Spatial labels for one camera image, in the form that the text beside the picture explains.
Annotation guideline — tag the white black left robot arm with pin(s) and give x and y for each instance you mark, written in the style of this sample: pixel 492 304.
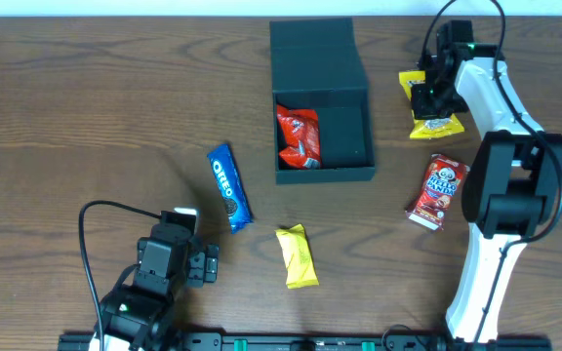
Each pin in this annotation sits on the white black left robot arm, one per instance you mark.
pixel 138 312

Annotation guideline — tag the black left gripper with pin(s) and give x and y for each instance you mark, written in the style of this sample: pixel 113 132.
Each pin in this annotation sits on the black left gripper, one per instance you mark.
pixel 203 266

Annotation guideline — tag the dark green open box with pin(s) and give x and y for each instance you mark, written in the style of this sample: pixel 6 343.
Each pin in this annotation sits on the dark green open box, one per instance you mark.
pixel 315 65

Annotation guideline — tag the yellow seed snack bag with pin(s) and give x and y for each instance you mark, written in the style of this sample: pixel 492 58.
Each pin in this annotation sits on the yellow seed snack bag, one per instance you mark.
pixel 428 129

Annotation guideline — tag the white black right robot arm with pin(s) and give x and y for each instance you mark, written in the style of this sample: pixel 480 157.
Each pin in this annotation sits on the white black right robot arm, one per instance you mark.
pixel 512 195

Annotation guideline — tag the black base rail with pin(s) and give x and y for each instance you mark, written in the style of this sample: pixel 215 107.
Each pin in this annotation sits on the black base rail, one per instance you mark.
pixel 392 341

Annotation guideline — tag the red Hello Panda box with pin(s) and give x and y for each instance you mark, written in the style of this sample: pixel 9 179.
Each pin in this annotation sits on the red Hello Panda box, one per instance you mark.
pixel 442 179

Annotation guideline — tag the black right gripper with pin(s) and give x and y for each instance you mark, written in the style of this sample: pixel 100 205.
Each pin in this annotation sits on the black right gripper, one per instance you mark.
pixel 430 104

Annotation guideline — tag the yellow wrapped snack bar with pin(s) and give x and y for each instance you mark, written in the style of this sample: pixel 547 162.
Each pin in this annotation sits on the yellow wrapped snack bar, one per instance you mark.
pixel 297 257

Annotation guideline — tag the blue Oreo cookie pack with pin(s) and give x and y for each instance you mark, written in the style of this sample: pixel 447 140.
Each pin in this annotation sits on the blue Oreo cookie pack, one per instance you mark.
pixel 230 186

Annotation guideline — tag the red snack bag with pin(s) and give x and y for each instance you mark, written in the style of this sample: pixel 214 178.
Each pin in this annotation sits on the red snack bag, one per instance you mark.
pixel 300 130

